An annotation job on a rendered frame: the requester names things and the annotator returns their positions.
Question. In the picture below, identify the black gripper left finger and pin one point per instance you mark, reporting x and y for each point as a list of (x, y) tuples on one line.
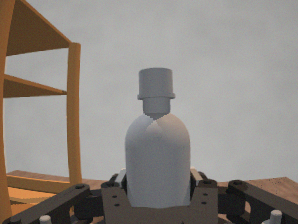
[(87, 204)]

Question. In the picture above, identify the brown wooden shelving unit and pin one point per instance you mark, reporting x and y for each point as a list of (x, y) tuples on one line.
[(29, 31)]

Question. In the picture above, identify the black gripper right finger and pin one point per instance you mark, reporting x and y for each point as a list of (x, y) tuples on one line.
[(207, 203)]

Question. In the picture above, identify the grey bottle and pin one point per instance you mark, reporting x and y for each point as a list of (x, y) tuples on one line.
[(157, 147)]

